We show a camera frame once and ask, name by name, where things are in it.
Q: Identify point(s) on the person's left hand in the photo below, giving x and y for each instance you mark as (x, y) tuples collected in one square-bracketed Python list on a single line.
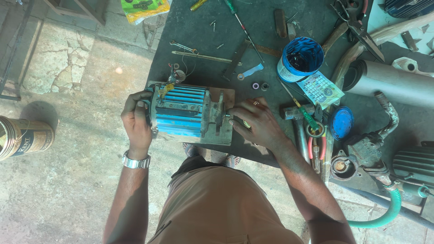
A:
[(137, 135)]

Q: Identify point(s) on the person's right hand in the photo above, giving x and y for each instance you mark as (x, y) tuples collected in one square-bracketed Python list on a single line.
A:
[(262, 127)]

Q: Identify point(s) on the person's right fingers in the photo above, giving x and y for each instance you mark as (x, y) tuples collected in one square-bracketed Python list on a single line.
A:
[(242, 110)]

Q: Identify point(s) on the blue finned electric motor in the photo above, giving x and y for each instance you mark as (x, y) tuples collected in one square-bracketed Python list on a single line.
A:
[(183, 111)]

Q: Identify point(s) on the purple washer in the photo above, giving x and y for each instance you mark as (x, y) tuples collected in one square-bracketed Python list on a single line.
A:
[(255, 86)]

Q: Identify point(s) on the dark metal nut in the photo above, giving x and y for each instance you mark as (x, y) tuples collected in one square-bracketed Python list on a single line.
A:
[(264, 86)]

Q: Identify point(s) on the wooden base board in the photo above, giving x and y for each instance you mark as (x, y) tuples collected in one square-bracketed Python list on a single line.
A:
[(220, 139)]

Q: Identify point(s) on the dark flat metal bar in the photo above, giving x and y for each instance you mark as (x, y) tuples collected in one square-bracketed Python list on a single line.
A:
[(235, 61)]

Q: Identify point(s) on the person's right sandalled foot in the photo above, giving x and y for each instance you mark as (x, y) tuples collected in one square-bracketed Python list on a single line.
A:
[(232, 160)]

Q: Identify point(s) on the person's sandalled foot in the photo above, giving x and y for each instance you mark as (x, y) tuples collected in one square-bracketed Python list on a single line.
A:
[(232, 160), (191, 150)]

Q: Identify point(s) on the steel hammer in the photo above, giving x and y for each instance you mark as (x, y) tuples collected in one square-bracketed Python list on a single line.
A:
[(300, 135)]

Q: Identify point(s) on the rusty hacksaw blade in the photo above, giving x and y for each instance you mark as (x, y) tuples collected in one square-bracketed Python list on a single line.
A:
[(268, 50)]

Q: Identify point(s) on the person's left sandalled foot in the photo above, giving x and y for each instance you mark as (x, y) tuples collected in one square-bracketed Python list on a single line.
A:
[(191, 150)]

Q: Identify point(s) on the long thin metal rod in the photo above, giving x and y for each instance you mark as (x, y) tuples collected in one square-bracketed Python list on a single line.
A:
[(203, 57)]

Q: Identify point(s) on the small steel bolt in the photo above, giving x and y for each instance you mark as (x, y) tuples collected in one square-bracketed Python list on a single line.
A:
[(220, 45), (213, 25)]

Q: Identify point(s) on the blue plastic grease tub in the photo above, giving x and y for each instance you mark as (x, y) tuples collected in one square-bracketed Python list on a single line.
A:
[(298, 59)]

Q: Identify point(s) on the printed paper packet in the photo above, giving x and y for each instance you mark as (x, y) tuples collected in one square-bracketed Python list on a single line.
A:
[(320, 89)]

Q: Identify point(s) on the small steel spanner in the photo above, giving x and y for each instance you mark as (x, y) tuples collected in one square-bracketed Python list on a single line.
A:
[(183, 46)]

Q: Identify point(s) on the brown wooden block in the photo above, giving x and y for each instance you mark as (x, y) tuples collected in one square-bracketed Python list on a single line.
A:
[(280, 23)]

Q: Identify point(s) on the person's brown clothing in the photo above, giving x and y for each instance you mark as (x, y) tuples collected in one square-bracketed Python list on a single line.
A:
[(220, 206)]

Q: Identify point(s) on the blue plastic lid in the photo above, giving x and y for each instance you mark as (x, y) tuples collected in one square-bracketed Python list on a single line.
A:
[(341, 122)]

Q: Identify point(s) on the silver wristwatch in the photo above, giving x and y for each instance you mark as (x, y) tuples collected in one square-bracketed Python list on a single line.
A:
[(135, 163)]

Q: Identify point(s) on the rusty water pump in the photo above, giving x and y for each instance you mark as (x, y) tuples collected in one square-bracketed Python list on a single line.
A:
[(364, 152)]

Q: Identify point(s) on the yellow green plastic packet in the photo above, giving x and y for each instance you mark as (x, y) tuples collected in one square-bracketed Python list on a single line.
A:
[(144, 8)]

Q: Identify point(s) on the metal tin snips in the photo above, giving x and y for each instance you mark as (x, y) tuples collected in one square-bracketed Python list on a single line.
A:
[(359, 28)]

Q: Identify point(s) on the grey paper roll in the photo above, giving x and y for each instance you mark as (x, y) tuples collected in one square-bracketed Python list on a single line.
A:
[(393, 81)]

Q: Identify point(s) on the bare wooden branch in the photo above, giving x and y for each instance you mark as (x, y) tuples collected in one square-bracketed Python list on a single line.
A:
[(383, 34)]

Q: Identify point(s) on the wooden furniture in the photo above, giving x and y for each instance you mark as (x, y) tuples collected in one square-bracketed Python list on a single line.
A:
[(84, 10)]

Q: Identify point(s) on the dark blue finned motor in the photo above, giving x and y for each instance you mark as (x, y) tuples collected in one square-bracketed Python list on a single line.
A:
[(410, 8)]

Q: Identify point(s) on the metal tin can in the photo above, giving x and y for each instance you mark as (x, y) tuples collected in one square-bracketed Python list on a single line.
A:
[(25, 137)]

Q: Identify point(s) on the metal frame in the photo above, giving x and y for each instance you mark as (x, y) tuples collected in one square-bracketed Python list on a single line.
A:
[(13, 61)]

